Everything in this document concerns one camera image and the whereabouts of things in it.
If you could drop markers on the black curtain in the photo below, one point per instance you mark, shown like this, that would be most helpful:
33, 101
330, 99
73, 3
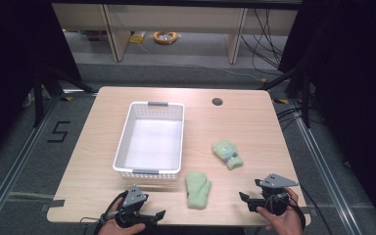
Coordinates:
9, 65
355, 81

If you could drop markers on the green mitten with animal patch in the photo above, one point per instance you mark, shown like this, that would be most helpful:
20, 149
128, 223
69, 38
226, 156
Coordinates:
228, 154

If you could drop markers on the white plastic basket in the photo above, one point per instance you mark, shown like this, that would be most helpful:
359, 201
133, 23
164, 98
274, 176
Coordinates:
153, 143

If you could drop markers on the plain green mitten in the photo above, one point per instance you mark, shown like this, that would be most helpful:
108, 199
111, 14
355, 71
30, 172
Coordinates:
197, 191

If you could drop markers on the black metal stand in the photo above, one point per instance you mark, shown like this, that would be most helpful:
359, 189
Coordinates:
305, 98
39, 98

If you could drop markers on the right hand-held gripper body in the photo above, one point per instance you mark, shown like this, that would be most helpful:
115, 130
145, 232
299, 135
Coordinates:
275, 189

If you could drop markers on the person's left hand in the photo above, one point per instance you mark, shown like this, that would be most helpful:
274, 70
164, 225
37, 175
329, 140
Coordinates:
119, 229

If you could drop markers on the person's right hand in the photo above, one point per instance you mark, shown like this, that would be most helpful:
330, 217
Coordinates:
285, 223

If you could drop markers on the light wooden shelf unit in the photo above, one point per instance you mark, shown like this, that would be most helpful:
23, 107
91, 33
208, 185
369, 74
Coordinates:
176, 18

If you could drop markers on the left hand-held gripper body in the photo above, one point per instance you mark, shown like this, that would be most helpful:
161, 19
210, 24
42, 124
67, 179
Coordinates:
133, 198

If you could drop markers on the yellow packet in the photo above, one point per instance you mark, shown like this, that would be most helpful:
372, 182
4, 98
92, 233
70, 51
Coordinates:
137, 37

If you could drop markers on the aluminium floor rail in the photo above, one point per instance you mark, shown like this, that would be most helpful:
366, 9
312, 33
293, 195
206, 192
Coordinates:
16, 160
326, 176

